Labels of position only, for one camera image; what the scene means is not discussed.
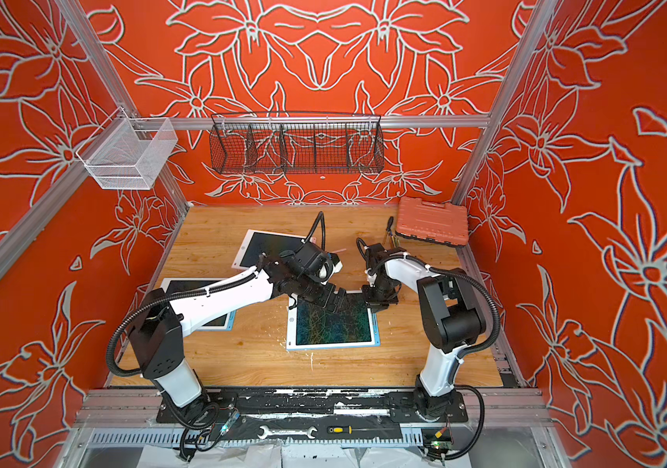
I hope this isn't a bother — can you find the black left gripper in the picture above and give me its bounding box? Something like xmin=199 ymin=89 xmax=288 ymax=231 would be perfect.
xmin=296 ymin=275 xmax=355 ymax=315

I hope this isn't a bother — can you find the blue tablet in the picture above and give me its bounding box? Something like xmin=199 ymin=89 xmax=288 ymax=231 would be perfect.
xmin=286 ymin=292 xmax=380 ymax=351
xmin=160 ymin=278 xmax=236 ymax=332

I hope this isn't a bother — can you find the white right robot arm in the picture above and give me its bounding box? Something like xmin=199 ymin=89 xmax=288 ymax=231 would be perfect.
xmin=356 ymin=238 xmax=500 ymax=421

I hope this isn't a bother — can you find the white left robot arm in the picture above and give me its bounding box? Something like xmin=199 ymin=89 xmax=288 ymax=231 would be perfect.
xmin=105 ymin=213 xmax=346 ymax=409

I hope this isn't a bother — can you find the red plastic tool case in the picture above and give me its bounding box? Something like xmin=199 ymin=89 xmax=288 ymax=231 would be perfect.
xmin=395 ymin=197 xmax=469 ymax=247

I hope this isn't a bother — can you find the silver combination wrench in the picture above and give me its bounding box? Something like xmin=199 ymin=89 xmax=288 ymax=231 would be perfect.
xmin=259 ymin=425 xmax=317 ymax=440

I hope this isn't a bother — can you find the yellow handled screwdriver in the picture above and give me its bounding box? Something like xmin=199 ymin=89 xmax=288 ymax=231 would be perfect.
xmin=327 ymin=425 xmax=380 ymax=434

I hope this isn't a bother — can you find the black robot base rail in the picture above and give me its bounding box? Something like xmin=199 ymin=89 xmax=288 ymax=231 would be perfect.
xmin=208 ymin=387 xmax=468 ymax=423

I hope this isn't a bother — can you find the black wire wall basket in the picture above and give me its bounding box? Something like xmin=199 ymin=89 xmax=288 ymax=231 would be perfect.
xmin=209 ymin=112 xmax=385 ymax=176

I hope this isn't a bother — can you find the clear plastic wall bin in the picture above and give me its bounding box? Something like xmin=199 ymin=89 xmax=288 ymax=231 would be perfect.
xmin=75 ymin=107 xmax=177 ymax=190

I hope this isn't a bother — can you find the white slotted cable duct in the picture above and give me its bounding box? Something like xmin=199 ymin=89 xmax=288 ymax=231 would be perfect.
xmin=87 ymin=427 xmax=424 ymax=450

